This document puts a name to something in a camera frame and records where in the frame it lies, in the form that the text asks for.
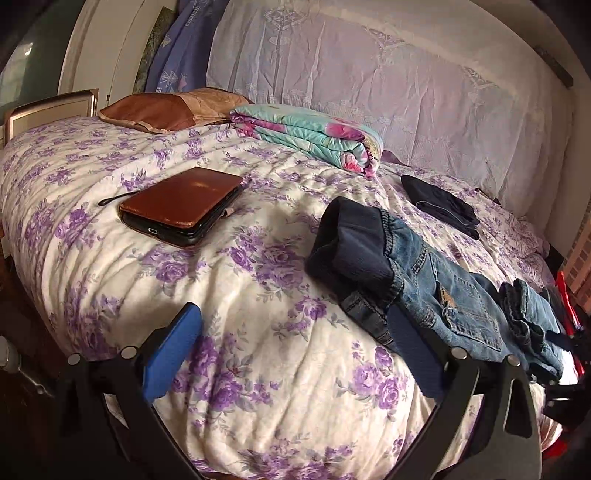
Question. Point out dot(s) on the beige framed bed end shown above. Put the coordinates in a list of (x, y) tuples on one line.
[(51, 108)]

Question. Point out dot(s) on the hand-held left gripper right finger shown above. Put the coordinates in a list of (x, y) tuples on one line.
[(413, 355)]

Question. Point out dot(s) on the brown satin pillow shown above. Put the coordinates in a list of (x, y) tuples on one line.
[(157, 110)]

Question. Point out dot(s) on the blue denim pants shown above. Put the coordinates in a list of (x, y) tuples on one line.
[(429, 281)]

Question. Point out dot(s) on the white wardrobe door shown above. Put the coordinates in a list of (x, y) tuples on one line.
[(106, 46)]

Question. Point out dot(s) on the white lace cover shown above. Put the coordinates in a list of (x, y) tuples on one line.
[(392, 87)]

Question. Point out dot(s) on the teal pink floral folded blanket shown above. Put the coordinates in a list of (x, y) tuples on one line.
[(314, 134)]

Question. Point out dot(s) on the blue patterned cloth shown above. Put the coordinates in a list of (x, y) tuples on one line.
[(184, 50)]

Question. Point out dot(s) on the purple floral bedspread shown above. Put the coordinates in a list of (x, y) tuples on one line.
[(258, 295)]

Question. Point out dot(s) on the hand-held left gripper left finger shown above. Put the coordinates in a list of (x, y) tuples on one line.
[(171, 355)]

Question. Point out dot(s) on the green marbled panel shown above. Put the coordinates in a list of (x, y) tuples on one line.
[(147, 55)]

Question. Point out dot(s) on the black folded pants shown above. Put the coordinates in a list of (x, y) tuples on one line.
[(438, 203)]

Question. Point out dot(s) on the brown leather case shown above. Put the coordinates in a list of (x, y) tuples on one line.
[(182, 203)]

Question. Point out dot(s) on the brick pattern curtain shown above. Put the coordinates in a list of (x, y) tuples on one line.
[(579, 263)]

